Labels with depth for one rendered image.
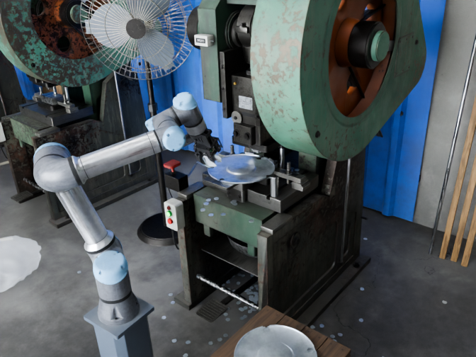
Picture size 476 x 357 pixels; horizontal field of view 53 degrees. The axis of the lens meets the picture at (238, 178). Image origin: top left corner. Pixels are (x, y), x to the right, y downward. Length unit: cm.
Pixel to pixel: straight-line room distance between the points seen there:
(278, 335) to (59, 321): 121
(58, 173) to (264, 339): 93
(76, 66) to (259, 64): 171
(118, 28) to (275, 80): 131
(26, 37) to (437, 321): 253
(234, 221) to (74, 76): 143
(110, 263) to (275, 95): 81
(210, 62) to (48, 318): 152
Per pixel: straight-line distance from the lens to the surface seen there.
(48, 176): 155
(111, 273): 170
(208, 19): 196
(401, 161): 309
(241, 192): 202
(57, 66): 293
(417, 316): 255
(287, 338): 183
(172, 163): 219
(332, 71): 170
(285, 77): 142
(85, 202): 173
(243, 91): 197
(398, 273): 279
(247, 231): 201
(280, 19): 142
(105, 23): 261
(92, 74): 305
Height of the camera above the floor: 166
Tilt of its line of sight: 27 degrees down
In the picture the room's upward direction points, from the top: 2 degrees counter-clockwise
